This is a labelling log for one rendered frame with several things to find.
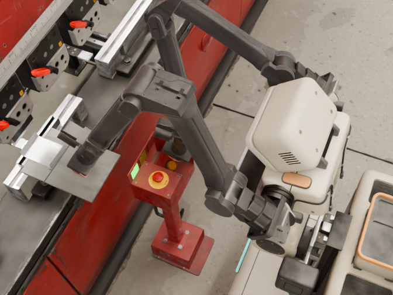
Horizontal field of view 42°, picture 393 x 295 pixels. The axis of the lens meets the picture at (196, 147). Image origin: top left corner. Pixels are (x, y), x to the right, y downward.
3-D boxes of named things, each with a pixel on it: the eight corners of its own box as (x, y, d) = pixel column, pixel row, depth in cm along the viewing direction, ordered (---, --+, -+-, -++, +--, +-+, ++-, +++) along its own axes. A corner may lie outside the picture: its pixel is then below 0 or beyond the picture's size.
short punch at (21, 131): (17, 147, 157) (6, 130, 149) (11, 144, 158) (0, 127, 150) (35, 122, 162) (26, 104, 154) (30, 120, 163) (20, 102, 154)
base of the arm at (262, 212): (271, 237, 125) (287, 196, 130) (247, 220, 122) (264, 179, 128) (250, 240, 132) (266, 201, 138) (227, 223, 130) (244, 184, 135)
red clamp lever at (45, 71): (38, 72, 141) (59, 68, 150) (26, 67, 142) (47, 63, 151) (37, 78, 142) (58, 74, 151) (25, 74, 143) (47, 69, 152)
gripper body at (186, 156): (169, 136, 183) (172, 127, 176) (195, 149, 183) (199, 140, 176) (161, 150, 180) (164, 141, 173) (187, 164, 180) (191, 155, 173)
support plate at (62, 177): (92, 203, 156) (91, 201, 156) (21, 172, 163) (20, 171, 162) (120, 156, 165) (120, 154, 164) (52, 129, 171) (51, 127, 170)
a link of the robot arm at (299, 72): (309, 81, 145) (309, 71, 149) (283, 58, 142) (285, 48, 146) (285, 99, 151) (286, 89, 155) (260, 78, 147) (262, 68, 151)
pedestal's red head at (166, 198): (172, 213, 189) (168, 191, 174) (134, 198, 193) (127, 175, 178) (195, 169, 199) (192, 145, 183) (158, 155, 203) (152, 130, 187)
